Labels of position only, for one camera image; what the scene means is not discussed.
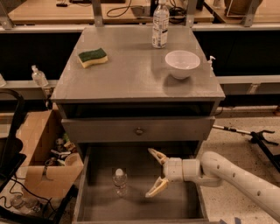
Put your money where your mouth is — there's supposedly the grey upper drawer with knob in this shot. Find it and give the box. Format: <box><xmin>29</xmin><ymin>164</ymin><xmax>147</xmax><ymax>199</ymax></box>
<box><xmin>62</xmin><ymin>116</ymin><xmax>214</xmax><ymax>143</ymax></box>

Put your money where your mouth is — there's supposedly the grey wooden drawer cabinet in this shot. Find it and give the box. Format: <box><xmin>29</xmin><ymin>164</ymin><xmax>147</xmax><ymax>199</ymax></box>
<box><xmin>51</xmin><ymin>24</ymin><xmax>226</xmax><ymax>224</ymax></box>

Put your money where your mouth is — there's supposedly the small white pump dispenser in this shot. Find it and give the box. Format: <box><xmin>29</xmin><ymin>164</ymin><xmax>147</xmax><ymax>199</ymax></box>
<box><xmin>207</xmin><ymin>55</ymin><xmax>216</xmax><ymax>73</ymax></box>

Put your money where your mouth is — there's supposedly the open grey middle drawer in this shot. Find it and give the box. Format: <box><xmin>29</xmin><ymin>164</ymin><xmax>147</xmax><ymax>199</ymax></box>
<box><xmin>73</xmin><ymin>146</ymin><xmax>209</xmax><ymax>224</ymax></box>

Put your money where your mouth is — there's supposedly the cardboard box with clutter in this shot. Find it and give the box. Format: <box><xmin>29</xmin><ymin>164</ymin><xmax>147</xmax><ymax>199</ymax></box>
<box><xmin>17</xmin><ymin>110</ymin><xmax>83</xmax><ymax>198</ymax></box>

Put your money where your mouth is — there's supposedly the black cable on desk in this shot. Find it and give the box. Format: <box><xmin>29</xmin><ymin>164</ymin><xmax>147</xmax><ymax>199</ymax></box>
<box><xmin>106</xmin><ymin>0</ymin><xmax>134</xmax><ymax>18</ymax></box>

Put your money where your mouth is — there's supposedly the tall clear labelled bottle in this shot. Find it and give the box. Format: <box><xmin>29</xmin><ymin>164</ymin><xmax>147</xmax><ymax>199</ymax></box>
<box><xmin>152</xmin><ymin>0</ymin><xmax>170</xmax><ymax>48</ymax></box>

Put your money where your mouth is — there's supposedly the wooden desk behind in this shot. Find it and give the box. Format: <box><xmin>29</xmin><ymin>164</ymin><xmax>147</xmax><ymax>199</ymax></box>
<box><xmin>8</xmin><ymin>0</ymin><xmax>215</xmax><ymax>25</ymax></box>

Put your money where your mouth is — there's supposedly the green and yellow sponge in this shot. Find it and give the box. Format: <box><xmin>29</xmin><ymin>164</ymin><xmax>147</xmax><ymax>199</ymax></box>
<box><xmin>78</xmin><ymin>48</ymin><xmax>108</xmax><ymax>68</ymax></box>

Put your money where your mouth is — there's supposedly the small pump bottle left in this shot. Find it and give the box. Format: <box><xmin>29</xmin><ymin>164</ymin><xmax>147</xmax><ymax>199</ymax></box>
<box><xmin>31</xmin><ymin>65</ymin><xmax>48</xmax><ymax>87</ymax></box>

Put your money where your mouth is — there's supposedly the black chair frame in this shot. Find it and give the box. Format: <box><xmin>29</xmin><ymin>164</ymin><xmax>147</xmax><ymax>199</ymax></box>
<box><xmin>0</xmin><ymin>89</ymin><xmax>26</xmax><ymax>192</ymax></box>

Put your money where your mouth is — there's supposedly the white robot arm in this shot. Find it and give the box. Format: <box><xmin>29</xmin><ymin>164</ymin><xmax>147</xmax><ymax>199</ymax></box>
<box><xmin>145</xmin><ymin>148</ymin><xmax>280</xmax><ymax>221</ymax></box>

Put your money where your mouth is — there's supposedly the small clear water bottle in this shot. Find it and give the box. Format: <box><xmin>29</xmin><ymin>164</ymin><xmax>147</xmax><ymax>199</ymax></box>
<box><xmin>112</xmin><ymin>168</ymin><xmax>128</xmax><ymax>197</ymax></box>

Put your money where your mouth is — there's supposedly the white ceramic bowl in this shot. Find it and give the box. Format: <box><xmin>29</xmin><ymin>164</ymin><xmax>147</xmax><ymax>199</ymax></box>
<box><xmin>164</xmin><ymin>50</ymin><xmax>200</xmax><ymax>80</ymax></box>

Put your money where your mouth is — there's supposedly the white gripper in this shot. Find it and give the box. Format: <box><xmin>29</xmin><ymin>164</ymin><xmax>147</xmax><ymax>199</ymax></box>
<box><xmin>145</xmin><ymin>148</ymin><xmax>183</xmax><ymax>198</ymax></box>

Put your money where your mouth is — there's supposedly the black stand with metal pole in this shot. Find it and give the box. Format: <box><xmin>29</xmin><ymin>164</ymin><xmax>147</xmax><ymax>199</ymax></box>
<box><xmin>213</xmin><ymin>125</ymin><xmax>280</xmax><ymax>172</ymax></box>

